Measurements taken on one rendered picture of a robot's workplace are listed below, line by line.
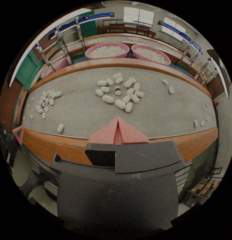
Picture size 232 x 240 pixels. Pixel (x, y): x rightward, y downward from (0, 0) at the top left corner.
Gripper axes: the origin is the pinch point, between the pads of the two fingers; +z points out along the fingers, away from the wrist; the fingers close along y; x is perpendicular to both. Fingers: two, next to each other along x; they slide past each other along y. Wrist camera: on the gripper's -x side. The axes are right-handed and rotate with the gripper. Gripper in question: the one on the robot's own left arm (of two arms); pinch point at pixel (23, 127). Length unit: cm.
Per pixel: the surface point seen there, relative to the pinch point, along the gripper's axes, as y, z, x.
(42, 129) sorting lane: -3.1, 8.8, 8.0
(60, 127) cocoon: -18.2, 8.6, 5.9
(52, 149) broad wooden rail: -14.4, 1.8, 10.6
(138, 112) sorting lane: -43.9, 14.1, 3.6
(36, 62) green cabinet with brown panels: 43, 43, -43
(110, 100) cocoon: -35.3, 15.1, 0.1
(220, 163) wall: -476, -115, 136
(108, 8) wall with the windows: 7, 309, -446
